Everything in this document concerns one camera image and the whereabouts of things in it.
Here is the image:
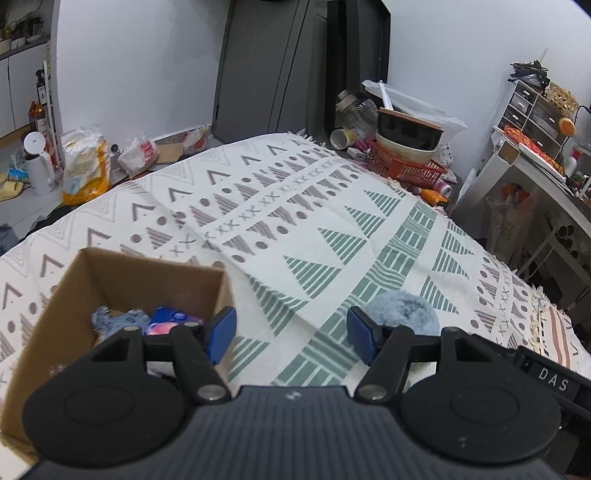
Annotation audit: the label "black flat screen panel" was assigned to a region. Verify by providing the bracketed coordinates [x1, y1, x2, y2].
[322, 0, 391, 136]

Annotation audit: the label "brown cardboard box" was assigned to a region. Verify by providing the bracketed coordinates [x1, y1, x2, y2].
[0, 247, 238, 464]

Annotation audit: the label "yellow and white rice bag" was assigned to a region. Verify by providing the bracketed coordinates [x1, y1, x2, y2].
[61, 126, 112, 206]

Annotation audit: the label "woven bamboo basket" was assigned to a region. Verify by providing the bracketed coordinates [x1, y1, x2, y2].
[547, 83, 579, 112]

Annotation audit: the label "blue denim fabric piece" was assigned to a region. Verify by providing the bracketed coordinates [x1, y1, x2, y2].
[90, 306, 151, 346]

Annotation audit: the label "grey wardrobe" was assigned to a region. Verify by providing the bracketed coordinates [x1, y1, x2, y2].
[211, 0, 334, 145]

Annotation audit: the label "small crumpled plastic bag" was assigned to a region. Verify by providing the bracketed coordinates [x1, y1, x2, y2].
[182, 124, 212, 156]

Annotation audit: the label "white plastic bag red print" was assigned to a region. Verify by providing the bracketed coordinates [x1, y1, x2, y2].
[117, 133, 160, 179]

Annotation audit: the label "fluffy grey-blue scrunchie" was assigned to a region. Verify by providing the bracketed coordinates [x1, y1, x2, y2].
[364, 291, 440, 337]

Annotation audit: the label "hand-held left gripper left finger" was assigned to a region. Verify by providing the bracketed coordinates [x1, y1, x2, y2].
[60, 306, 237, 405]

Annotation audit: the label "stacked dark and cream bowls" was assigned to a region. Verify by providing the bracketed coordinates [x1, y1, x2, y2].
[375, 108, 446, 165]

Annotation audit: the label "clear plastic jar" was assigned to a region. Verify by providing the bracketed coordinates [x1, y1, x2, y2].
[336, 89, 378, 128]

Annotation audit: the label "yellow slippers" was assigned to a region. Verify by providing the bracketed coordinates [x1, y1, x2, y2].
[0, 179, 25, 202]

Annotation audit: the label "computer desk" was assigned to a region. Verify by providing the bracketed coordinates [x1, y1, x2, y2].
[454, 124, 591, 296]

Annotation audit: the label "grey drawer organizer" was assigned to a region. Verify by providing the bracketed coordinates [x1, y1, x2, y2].
[501, 78, 562, 140]

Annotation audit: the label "white wire rack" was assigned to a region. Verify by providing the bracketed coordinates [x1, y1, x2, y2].
[43, 59, 64, 172]

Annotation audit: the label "blue glossy packet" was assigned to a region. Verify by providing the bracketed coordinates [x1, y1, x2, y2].
[142, 306, 205, 339]

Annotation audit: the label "clear plastic bag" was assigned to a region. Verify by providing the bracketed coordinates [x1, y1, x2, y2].
[361, 79, 468, 140]

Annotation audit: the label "red patterned flat box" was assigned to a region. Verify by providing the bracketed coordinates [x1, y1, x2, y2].
[502, 124, 567, 175]

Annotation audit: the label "flat cardboard piece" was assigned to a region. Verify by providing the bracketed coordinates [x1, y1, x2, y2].
[154, 142, 186, 165]

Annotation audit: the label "white kitchen cabinet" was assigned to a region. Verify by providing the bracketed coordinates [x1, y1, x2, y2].
[0, 41, 52, 139]

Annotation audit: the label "black hair clips pile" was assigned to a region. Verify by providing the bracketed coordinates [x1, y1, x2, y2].
[509, 58, 551, 87]

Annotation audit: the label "red plastic basket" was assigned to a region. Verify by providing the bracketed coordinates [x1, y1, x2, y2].
[366, 139, 448, 191]

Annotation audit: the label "white patterned blanket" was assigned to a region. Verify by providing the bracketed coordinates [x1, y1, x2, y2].
[0, 133, 580, 389]

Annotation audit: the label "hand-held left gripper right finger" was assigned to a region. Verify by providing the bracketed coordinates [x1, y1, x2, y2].
[347, 306, 513, 405]

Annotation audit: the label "white kettle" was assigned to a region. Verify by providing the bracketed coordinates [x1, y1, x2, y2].
[23, 131, 56, 196]

